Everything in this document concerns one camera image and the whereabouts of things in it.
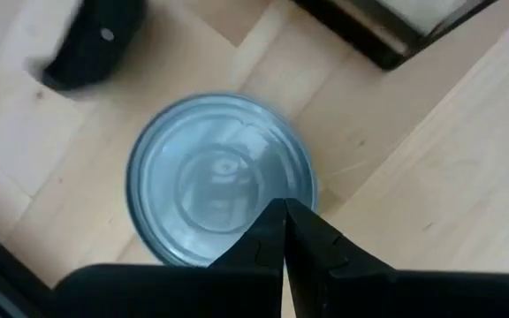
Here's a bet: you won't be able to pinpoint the green-label gray-lid tuna can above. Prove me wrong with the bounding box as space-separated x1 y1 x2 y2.
125 91 318 269

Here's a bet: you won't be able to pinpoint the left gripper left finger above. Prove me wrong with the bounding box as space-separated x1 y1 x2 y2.
54 197 287 318

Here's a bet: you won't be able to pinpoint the wooden shelf black wire legs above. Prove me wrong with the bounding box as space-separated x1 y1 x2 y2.
324 0 509 276

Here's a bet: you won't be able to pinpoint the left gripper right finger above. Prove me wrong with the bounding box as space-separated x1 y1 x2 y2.
284 197 509 318

